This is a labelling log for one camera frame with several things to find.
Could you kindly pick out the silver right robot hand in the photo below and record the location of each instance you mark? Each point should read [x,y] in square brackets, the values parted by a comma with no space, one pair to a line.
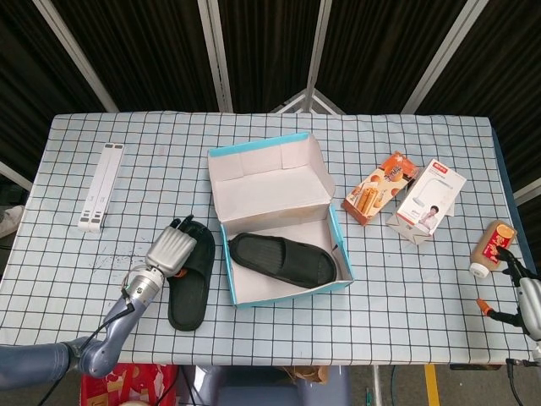
[530,304]

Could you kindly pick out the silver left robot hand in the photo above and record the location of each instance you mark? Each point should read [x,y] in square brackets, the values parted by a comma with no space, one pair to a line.
[171,251]

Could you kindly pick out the black rubber slipper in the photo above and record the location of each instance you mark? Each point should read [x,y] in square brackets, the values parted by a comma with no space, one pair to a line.
[190,304]
[274,258]

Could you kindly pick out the light blue shoe box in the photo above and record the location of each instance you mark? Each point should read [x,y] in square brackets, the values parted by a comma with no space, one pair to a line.
[262,199]

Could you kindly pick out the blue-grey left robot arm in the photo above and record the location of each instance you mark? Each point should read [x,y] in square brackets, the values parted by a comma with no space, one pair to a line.
[110,325]

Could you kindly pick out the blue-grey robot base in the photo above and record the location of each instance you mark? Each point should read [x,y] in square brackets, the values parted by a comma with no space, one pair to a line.
[262,393]

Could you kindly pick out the white lamp box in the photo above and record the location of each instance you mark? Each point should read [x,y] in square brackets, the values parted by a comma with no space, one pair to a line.
[422,203]

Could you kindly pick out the white shoe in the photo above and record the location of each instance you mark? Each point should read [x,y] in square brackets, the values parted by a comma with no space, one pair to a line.
[10,222]

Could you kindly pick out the orange snack box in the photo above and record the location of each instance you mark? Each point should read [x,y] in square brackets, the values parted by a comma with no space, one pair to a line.
[372,194]

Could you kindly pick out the bottle with orange label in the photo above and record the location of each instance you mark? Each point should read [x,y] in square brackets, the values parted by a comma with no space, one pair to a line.
[492,249]

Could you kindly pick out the white folding stand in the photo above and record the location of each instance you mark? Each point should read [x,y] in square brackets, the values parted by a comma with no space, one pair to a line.
[101,186]

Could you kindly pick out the red patterned bag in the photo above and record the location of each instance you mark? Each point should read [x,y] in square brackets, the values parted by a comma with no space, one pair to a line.
[127,385]

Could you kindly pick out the light blue checked tablecloth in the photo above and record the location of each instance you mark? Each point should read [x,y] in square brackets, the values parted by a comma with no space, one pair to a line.
[296,338]

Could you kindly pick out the white table leg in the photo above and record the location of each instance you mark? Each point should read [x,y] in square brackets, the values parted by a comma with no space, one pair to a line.
[377,385]

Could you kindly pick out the brown paper bag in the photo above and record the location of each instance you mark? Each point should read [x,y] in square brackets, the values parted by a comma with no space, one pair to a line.
[308,374]

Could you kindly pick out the black partition screen white frame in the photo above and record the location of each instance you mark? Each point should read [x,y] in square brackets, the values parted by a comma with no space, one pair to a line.
[148,51]

